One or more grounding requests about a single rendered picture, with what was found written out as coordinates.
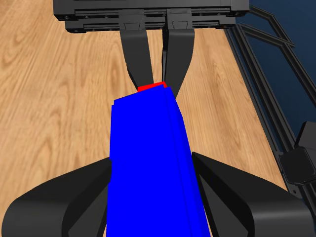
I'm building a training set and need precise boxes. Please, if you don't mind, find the thin red peg bar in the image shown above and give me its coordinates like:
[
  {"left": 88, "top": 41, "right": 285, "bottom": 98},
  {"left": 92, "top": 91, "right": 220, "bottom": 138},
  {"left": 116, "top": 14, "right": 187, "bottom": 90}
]
[{"left": 137, "top": 81, "right": 167, "bottom": 92}]

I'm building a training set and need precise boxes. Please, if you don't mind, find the blue hollow socket block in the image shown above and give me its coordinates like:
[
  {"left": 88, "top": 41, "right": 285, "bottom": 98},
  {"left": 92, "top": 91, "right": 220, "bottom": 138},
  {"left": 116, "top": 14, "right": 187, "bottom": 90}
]
[{"left": 105, "top": 86, "right": 212, "bottom": 237}]

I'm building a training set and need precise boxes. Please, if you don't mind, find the black mounting block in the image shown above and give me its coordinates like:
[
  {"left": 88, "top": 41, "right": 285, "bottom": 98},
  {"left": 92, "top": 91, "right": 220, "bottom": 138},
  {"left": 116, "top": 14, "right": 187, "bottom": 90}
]
[{"left": 278, "top": 120, "right": 316, "bottom": 198}]

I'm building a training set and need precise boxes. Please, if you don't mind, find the black table frame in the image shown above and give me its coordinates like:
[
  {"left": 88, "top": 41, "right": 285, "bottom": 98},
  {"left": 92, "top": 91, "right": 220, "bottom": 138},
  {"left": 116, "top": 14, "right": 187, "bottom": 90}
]
[{"left": 223, "top": 4, "right": 316, "bottom": 210}]

